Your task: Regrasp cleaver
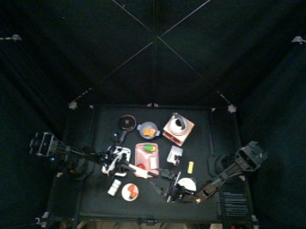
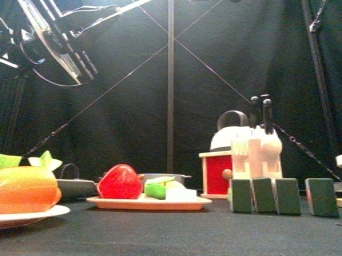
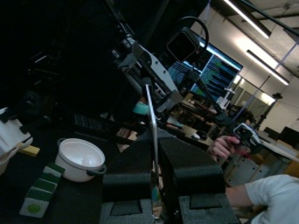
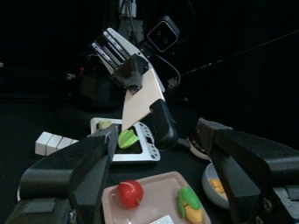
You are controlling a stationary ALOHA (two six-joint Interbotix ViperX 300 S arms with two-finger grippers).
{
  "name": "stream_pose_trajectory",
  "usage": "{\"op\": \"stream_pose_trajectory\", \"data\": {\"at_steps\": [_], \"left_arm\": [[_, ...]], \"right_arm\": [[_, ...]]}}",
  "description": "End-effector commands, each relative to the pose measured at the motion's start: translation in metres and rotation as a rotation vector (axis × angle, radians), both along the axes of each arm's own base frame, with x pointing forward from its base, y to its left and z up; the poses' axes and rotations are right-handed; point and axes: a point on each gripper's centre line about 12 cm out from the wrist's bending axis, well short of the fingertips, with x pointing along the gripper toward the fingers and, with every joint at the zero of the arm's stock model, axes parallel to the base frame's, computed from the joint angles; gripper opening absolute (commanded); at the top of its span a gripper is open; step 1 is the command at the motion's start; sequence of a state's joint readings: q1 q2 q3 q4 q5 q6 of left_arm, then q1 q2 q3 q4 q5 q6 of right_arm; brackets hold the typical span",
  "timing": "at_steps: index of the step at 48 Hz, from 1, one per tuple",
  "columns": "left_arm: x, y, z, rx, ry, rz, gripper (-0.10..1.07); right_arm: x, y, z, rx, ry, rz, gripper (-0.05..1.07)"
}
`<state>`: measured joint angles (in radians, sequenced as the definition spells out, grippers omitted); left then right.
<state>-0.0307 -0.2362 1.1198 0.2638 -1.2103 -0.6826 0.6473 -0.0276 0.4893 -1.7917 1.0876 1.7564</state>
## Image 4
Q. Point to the orange toy food pieces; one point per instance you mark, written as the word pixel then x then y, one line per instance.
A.
pixel 216 186

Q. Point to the white block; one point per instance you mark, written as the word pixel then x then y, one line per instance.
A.
pixel 64 143
pixel 41 143
pixel 53 144

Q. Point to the red toy tomato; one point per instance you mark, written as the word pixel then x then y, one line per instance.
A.
pixel 128 194

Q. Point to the white label on plate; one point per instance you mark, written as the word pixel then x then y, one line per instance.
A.
pixel 162 220

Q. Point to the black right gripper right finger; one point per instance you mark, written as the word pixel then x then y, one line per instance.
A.
pixel 248 157

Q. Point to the white perforated tray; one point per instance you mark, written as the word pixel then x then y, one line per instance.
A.
pixel 149 145

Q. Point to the green toy leaf vegetable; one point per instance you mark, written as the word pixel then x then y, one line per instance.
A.
pixel 126 139

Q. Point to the small pale green toy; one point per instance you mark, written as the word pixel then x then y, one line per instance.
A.
pixel 104 124

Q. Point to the pink square plate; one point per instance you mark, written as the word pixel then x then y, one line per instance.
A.
pixel 161 195

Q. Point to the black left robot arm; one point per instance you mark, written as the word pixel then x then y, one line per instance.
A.
pixel 129 20

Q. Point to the white bowl with dark rim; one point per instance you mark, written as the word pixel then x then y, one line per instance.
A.
pixel 196 148

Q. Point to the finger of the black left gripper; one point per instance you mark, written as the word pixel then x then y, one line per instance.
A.
pixel 129 73

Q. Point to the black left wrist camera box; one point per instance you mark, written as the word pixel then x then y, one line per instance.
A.
pixel 162 34

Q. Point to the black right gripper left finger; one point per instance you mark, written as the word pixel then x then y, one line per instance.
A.
pixel 65 170

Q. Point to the grey bowl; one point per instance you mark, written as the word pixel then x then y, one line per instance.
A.
pixel 208 186

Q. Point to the toy corn with green husk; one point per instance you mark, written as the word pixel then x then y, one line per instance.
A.
pixel 190 205

